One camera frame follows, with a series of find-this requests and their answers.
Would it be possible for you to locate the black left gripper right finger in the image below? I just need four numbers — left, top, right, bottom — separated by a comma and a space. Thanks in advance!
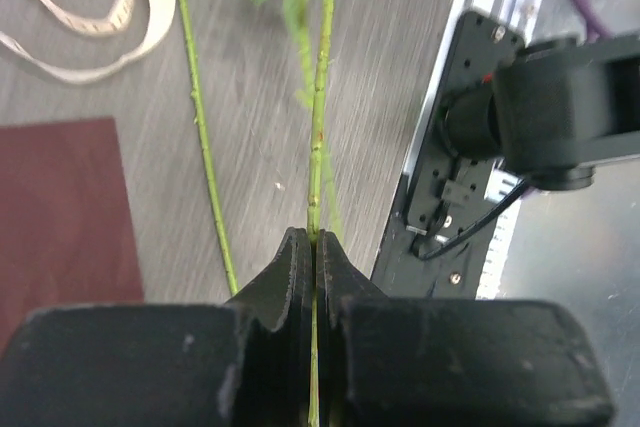
315, 231, 614, 426

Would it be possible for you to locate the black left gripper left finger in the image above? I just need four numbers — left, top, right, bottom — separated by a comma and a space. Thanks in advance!
1, 228, 312, 426

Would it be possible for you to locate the dark red wrapping paper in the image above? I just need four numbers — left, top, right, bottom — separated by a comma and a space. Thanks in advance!
1, 117, 144, 344

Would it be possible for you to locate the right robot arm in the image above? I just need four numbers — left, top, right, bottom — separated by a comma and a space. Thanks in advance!
441, 34, 639, 191

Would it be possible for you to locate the cream ribbon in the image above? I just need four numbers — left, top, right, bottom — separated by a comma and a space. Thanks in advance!
1, 0, 177, 85

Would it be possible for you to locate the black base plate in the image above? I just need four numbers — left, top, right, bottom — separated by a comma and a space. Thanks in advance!
371, 10, 524, 298

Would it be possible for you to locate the aluminium front rail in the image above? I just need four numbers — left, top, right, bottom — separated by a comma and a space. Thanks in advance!
371, 0, 542, 299

